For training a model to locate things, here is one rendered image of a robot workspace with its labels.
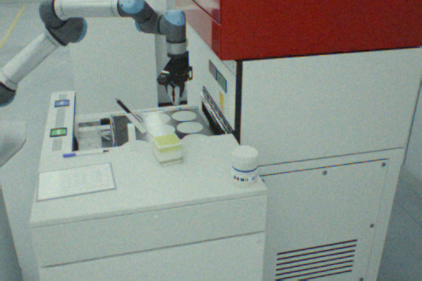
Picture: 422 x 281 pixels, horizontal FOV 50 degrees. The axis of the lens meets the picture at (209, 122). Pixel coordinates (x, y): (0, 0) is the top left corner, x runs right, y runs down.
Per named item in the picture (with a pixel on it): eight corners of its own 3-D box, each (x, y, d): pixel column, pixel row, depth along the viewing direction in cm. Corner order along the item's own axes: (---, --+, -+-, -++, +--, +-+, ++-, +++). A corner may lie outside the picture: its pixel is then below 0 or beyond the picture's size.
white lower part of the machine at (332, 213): (300, 202, 283) (313, 77, 248) (372, 302, 211) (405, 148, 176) (189, 218, 268) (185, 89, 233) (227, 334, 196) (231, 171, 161)
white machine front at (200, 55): (191, 88, 233) (190, 9, 216) (238, 169, 161) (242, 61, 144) (185, 88, 232) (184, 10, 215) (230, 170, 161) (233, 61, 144)
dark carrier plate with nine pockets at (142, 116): (196, 109, 191) (196, 108, 190) (217, 147, 161) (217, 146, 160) (113, 117, 183) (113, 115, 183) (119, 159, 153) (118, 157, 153)
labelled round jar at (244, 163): (251, 172, 132) (253, 143, 128) (260, 185, 126) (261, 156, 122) (228, 175, 130) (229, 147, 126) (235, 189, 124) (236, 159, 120)
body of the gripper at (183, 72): (193, 81, 176) (193, 50, 171) (179, 87, 170) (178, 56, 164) (177, 77, 180) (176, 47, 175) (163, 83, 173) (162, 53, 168)
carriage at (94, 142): (100, 128, 183) (100, 122, 182) (104, 176, 151) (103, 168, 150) (80, 131, 182) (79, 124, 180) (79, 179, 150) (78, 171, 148)
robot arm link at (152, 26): (133, 2, 165) (159, 5, 161) (147, 17, 175) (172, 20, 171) (126, 21, 164) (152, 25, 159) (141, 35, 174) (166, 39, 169)
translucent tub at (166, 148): (175, 151, 143) (174, 132, 140) (183, 162, 137) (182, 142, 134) (152, 156, 141) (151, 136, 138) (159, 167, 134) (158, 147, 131)
